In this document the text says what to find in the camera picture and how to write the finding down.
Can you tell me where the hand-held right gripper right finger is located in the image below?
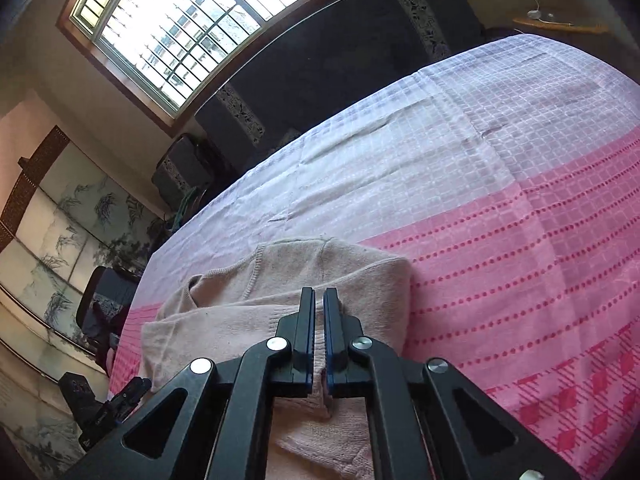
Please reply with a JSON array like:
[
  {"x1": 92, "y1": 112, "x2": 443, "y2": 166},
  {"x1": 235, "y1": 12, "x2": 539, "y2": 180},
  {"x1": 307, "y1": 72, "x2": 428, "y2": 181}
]
[{"x1": 322, "y1": 287, "x2": 583, "y2": 480}]

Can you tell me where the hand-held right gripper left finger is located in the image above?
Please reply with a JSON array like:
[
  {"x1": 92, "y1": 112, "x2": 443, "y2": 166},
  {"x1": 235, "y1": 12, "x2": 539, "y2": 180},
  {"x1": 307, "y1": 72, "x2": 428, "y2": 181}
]
[{"x1": 62, "y1": 287, "x2": 317, "y2": 480}]

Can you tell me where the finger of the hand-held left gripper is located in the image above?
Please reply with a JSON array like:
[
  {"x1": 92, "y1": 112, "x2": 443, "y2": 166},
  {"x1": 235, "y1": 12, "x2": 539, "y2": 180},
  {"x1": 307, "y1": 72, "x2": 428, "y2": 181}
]
[{"x1": 107, "y1": 377, "x2": 153, "y2": 411}]

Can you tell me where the beige knit sweater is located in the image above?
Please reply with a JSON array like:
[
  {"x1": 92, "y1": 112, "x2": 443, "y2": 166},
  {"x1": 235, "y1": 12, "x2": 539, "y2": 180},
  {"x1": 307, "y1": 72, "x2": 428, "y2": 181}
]
[{"x1": 137, "y1": 237, "x2": 426, "y2": 480}]

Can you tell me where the black office chair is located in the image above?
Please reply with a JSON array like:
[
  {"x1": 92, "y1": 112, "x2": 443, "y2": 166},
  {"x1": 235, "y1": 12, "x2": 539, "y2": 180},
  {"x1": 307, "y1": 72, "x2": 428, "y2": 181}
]
[{"x1": 80, "y1": 266, "x2": 143, "y2": 356}]

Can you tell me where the painted folding screen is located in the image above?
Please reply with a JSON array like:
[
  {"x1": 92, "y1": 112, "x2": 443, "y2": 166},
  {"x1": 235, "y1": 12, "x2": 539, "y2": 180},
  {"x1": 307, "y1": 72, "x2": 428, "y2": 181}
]
[{"x1": 0, "y1": 127, "x2": 168, "y2": 356}]

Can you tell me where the dark upholstered chair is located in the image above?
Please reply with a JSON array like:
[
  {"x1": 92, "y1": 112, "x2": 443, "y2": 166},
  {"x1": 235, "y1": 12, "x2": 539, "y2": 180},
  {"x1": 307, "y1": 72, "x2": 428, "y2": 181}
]
[{"x1": 151, "y1": 133, "x2": 216, "y2": 201}]

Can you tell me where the pink checkered blanket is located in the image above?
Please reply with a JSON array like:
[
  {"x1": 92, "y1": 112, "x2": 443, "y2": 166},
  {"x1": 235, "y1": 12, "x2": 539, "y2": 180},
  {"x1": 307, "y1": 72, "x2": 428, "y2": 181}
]
[{"x1": 107, "y1": 34, "x2": 640, "y2": 480}]

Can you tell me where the dark upholstered headboard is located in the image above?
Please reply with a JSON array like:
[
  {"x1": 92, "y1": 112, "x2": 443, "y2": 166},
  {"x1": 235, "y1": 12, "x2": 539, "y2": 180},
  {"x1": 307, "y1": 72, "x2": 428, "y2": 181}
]
[{"x1": 194, "y1": 0, "x2": 483, "y2": 161}]

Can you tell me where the wood-framed window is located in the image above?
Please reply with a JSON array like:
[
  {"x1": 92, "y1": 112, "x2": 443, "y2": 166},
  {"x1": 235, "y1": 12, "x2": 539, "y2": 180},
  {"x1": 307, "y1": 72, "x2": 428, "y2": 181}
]
[{"x1": 57, "y1": 0, "x2": 436, "y2": 136}]

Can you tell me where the wooden bedside table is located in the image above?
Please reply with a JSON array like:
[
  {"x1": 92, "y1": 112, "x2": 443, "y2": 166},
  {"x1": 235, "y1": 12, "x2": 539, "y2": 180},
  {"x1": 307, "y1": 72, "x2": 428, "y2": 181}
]
[{"x1": 512, "y1": 12, "x2": 608, "y2": 36}]

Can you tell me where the white charger with cable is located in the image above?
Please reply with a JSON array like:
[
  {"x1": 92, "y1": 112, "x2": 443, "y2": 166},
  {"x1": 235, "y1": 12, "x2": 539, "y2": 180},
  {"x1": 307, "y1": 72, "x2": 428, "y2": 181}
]
[{"x1": 527, "y1": 0, "x2": 573, "y2": 26}]

